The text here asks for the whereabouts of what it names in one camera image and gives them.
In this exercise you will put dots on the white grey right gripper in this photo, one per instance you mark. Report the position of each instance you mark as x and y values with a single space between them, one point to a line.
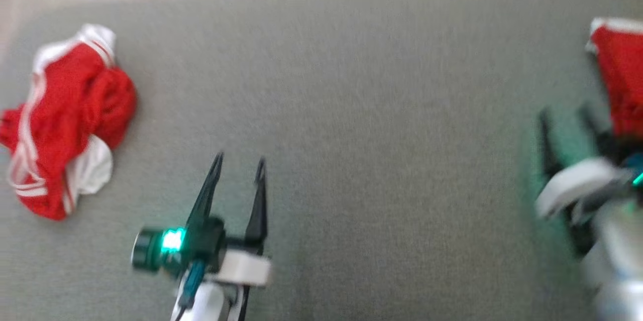
577 183

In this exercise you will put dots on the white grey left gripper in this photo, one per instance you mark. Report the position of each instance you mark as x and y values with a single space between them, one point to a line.
206 245

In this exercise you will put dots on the red jersey with number print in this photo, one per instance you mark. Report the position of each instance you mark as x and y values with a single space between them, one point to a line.
625 80

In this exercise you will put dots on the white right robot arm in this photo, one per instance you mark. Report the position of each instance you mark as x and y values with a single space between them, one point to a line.
618 260

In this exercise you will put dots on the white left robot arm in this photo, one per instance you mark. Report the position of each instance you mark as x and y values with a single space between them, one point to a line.
208 303

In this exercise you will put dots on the large grey sofa seat cushion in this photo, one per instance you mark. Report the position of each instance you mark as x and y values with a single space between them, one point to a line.
351 135

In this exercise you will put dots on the red shorts with white stripes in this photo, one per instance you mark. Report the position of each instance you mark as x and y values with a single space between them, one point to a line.
65 110

